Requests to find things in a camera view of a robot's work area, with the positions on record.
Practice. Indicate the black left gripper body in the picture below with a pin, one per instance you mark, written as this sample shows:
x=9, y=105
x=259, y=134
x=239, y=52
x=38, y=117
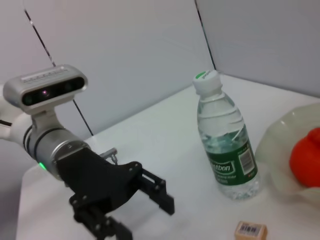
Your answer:
x=100, y=180

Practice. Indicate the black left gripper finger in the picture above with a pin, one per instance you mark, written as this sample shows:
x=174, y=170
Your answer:
x=107, y=227
x=157, y=192

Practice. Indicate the clear water bottle green label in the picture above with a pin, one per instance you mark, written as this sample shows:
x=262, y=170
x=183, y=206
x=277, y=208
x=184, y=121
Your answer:
x=225, y=140

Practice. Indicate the beige eraser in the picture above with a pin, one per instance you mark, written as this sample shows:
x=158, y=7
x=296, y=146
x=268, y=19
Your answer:
x=250, y=230

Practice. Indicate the orange fruit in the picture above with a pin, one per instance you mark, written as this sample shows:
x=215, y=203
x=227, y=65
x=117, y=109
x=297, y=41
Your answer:
x=307, y=160

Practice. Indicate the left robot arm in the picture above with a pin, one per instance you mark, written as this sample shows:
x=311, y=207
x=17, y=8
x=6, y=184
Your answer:
x=47, y=147

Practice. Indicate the translucent green fruit bowl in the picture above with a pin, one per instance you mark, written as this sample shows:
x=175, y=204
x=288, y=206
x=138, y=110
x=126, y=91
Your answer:
x=275, y=150

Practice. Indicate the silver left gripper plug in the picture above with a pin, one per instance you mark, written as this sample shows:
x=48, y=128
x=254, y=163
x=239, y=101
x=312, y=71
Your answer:
x=111, y=153

